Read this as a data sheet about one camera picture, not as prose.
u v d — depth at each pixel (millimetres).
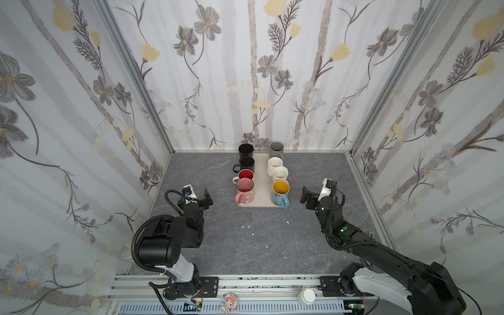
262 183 1071
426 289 401
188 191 765
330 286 735
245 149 1112
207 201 842
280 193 881
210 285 740
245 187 958
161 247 471
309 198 742
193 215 685
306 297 637
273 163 1075
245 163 1045
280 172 1037
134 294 748
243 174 1020
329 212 589
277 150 1075
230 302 687
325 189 702
